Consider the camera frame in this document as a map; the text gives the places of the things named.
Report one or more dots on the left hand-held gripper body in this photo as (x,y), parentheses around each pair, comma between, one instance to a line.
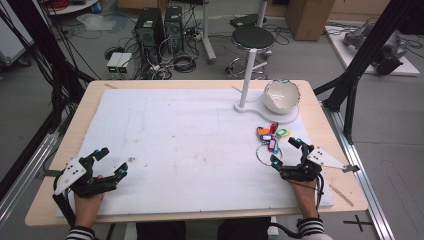
(71,173)

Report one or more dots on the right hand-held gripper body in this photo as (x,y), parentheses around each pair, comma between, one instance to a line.
(321,158)

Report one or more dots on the person's left hand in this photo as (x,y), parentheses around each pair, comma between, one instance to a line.
(86,210)

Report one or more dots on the person's right hand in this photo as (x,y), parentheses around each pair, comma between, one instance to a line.
(305,198)

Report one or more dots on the wooden table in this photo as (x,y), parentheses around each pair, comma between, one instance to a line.
(321,110)

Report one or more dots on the tan tape strip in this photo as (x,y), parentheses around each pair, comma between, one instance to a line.
(341,195)
(111,86)

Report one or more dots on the white eggshell-shaped bowl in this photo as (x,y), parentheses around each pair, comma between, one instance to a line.
(280,96)

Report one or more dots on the white foam mat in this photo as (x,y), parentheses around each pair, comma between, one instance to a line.
(183,150)

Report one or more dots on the person's left leg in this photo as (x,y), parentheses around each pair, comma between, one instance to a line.
(161,230)

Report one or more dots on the person's leg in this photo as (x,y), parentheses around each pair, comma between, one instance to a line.
(161,230)
(243,229)

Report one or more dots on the person's right leg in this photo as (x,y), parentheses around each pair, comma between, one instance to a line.
(243,229)

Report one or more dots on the white stand with pole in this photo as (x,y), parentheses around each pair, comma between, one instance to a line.
(247,80)

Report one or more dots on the white power supply unit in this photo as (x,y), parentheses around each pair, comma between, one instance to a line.
(126,63)
(113,63)

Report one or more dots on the white floor platform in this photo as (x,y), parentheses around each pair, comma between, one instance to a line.
(346,60)

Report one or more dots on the black round stool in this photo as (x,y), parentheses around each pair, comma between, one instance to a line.
(252,36)

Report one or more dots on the brown cardboard box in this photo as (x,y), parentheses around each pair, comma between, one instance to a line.
(310,20)

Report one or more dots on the grey machine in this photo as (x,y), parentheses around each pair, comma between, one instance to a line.
(388,53)

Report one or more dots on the black computer tower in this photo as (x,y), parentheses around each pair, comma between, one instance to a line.
(173,30)
(148,33)

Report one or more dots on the black flat case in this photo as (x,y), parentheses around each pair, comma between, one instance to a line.
(246,20)

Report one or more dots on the clear plastic sheet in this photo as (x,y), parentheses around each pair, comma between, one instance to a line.
(100,21)

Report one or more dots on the white desk leg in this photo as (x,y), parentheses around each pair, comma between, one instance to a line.
(207,30)

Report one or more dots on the round white table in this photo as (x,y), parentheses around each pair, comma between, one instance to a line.
(71,7)

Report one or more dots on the aluminium rail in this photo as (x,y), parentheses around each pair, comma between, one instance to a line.
(363,173)
(23,180)

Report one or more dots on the black metal frame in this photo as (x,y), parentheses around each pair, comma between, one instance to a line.
(366,50)

